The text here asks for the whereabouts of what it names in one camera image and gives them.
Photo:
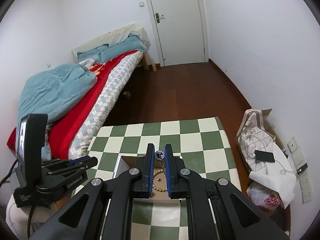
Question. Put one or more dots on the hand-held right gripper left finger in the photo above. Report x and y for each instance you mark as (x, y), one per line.
(120, 185)

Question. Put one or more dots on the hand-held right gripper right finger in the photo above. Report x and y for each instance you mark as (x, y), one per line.
(197, 187)

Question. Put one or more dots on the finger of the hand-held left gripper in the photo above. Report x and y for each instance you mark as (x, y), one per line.
(65, 163)
(82, 167)

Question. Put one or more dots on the white cardboard box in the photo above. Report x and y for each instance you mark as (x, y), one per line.
(122, 166)

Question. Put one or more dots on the green white checkered table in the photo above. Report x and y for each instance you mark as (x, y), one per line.
(190, 140)

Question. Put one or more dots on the bed with blue blanket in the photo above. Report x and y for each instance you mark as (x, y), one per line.
(82, 105)

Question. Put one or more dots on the white cushion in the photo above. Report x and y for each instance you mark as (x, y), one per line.
(17, 217)

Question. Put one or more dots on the white red plastic bag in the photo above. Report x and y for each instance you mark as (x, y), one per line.
(262, 197)

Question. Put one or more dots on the large teal blanket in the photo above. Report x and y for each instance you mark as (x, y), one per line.
(55, 90)

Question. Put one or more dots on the black smartphone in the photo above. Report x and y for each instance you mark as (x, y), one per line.
(264, 156)

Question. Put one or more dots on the grey checkered mattress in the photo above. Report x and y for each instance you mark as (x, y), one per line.
(107, 97)

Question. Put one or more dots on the white quilted bag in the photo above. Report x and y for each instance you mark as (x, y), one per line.
(252, 135)

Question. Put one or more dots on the pale small pillow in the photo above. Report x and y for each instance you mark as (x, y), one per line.
(87, 63)

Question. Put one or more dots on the black charger plug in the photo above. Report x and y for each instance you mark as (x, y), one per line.
(302, 169)

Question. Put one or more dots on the teal pillow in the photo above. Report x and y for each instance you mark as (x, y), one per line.
(90, 53)

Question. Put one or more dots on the small orange bottle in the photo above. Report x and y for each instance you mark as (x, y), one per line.
(154, 66)

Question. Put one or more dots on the small teal blanket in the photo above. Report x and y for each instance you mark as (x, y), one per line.
(125, 46)

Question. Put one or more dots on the beige bed headboard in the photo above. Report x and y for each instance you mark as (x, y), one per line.
(112, 36)

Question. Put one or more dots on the white door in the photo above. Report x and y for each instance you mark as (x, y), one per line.
(177, 22)

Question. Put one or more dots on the white wall socket strip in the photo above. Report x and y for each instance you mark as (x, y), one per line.
(296, 152)

